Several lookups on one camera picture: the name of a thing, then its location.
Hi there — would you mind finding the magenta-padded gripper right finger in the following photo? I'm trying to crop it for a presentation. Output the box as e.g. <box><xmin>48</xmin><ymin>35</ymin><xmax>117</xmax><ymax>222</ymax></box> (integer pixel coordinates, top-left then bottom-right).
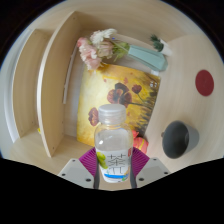
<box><xmin>128</xmin><ymin>147</ymin><xmax>171</xmax><ymax>190</ymax></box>

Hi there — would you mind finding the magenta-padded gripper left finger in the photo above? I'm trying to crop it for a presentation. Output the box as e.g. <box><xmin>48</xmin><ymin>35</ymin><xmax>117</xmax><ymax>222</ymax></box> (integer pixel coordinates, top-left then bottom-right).
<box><xmin>57</xmin><ymin>147</ymin><xmax>101</xmax><ymax>190</ymax></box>

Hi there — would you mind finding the clear plastic drink bottle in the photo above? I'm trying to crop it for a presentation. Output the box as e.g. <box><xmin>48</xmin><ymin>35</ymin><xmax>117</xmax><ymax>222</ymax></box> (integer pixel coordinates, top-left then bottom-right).
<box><xmin>93</xmin><ymin>103</ymin><xmax>134</xmax><ymax>184</ymax></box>

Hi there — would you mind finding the red plush mouse toy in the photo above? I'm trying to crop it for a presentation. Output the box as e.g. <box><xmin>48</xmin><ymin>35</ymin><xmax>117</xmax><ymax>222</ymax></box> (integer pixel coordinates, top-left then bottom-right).
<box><xmin>131</xmin><ymin>129</ymin><xmax>150</xmax><ymax>155</ymax></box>

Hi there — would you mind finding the grey plastic cup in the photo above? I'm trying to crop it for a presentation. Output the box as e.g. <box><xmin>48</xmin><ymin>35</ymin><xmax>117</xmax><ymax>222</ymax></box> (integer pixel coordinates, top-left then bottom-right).
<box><xmin>161</xmin><ymin>120</ymin><xmax>200</xmax><ymax>160</ymax></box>

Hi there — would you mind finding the yellow poppy flower painting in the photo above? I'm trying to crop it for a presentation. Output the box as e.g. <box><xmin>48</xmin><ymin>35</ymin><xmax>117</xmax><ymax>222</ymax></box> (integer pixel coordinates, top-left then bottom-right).
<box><xmin>76</xmin><ymin>63</ymin><xmax>162</xmax><ymax>148</ymax></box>

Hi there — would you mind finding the white light bar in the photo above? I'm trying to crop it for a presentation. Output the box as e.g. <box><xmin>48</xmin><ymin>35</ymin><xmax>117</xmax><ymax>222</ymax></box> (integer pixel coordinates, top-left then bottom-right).
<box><xmin>62</xmin><ymin>44</ymin><xmax>79</xmax><ymax>105</ymax></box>

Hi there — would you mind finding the flat round red coaster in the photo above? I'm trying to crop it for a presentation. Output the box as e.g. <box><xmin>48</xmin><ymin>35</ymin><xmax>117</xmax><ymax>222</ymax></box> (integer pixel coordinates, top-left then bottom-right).
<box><xmin>194</xmin><ymin>69</ymin><xmax>215</xmax><ymax>97</ymax></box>

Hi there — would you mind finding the pale green ceramic vase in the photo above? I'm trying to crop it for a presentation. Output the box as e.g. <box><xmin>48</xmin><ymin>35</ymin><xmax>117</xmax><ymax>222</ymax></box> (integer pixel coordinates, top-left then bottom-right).
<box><xmin>127</xmin><ymin>44</ymin><xmax>169</xmax><ymax>72</ymax></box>

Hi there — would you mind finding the pink and white flower bouquet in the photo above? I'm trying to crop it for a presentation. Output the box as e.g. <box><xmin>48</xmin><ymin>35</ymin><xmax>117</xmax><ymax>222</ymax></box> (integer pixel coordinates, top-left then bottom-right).
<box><xmin>76</xmin><ymin>28</ymin><xmax>131</xmax><ymax>71</ymax></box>

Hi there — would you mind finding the small potted green plant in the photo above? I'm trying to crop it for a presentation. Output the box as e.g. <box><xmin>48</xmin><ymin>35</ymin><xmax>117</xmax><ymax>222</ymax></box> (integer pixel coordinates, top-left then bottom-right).
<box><xmin>149</xmin><ymin>34</ymin><xmax>173</xmax><ymax>57</ymax></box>

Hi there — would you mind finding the light wooden wall shelf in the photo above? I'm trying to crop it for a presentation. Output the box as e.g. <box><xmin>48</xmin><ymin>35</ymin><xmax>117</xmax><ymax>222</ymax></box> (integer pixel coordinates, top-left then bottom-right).
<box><xmin>11</xmin><ymin>11</ymin><xmax>84</xmax><ymax>158</ymax></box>

